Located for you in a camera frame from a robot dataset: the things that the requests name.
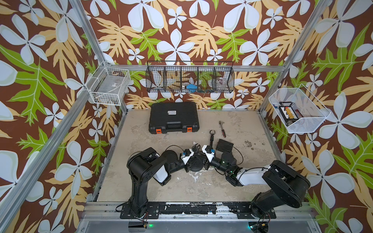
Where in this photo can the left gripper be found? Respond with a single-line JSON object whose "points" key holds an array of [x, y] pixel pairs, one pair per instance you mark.
{"points": [[187, 166]]}

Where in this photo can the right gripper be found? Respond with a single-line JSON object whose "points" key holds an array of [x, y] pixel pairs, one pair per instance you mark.
{"points": [[206, 164]]}

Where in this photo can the black round base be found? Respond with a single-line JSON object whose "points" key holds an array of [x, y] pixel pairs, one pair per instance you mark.
{"points": [[196, 163], [170, 155]]}

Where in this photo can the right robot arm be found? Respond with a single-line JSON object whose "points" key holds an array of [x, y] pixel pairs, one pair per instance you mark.
{"points": [[286, 185]]}

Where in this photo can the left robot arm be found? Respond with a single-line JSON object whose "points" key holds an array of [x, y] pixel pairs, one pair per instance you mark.
{"points": [[147, 165]]}

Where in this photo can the black phone holder plate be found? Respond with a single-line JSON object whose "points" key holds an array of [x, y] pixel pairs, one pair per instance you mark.
{"points": [[224, 146]]}

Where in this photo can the black plastic tool case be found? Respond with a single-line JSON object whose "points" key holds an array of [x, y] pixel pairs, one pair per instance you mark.
{"points": [[174, 117]]}

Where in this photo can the blue object in basket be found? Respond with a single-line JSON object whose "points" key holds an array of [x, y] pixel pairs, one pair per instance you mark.
{"points": [[192, 88]]}

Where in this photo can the screw box in basket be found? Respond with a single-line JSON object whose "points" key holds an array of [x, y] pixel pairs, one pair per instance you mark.
{"points": [[287, 111]]}

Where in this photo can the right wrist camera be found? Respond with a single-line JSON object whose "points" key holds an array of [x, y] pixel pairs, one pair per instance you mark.
{"points": [[209, 152]]}

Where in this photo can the red handled ratchet wrench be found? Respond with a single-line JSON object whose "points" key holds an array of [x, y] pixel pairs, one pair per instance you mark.
{"points": [[222, 129]]}

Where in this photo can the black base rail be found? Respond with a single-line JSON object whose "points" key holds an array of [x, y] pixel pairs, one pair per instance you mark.
{"points": [[153, 210]]}

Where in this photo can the black wire basket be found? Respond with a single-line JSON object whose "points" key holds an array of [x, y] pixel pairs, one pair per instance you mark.
{"points": [[175, 76]]}

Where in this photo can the white wire basket right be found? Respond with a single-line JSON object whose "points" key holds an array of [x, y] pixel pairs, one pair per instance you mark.
{"points": [[311, 112]]}

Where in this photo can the white wire basket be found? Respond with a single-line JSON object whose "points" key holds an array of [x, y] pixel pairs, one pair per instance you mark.
{"points": [[311, 112], [108, 84]]}

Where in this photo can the white wire basket left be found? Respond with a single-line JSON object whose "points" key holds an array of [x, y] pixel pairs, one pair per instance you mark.
{"points": [[108, 84]]}

